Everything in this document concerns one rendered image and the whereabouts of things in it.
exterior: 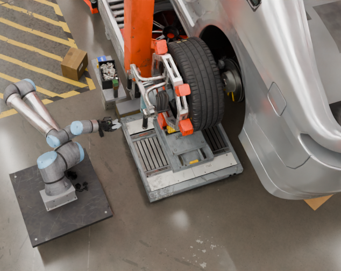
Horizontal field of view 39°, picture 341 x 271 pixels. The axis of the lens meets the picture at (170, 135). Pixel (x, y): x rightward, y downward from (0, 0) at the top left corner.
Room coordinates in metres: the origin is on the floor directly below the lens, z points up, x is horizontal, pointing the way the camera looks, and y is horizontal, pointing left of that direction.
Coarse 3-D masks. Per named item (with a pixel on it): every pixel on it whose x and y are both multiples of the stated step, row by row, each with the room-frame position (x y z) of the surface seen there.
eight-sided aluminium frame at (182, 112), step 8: (152, 56) 2.17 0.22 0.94; (160, 56) 2.05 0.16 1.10; (168, 56) 2.05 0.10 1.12; (152, 64) 2.17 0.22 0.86; (160, 64) 2.17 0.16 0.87; (152, 72) 2.15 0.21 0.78; (160, 72) 2.18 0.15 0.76; (168, 72) 1.93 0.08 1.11; (176, 72) 1.93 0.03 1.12; (160, 80) 2.14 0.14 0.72; (176, 80) 1.86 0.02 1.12; (176, 96) 1.79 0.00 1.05; (184, 96) 1.80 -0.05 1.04; (176, 104) 1.77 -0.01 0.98; (184, 104) 1.77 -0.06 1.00; (168, 112) 1.94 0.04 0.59; (184, 112) 1.73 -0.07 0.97; (168, 120) 1.84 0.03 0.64; (176, 120) 1.73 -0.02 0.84; (176, 128) 1.71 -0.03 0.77
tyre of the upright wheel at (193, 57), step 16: (176, 48) 2.09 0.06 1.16; (192, 48) 2.11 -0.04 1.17; (208, 48) 2.13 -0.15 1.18; (192, 64) 1.97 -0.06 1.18; (208, 64) 2.00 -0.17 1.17; (192, 80) 1.87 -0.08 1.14; (208, 80) 1.90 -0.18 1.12; (192, 96) 1.79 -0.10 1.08; (208, 96) 1.82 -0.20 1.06; (192, 112) 1.74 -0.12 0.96; (208, 112) 1.76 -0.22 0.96
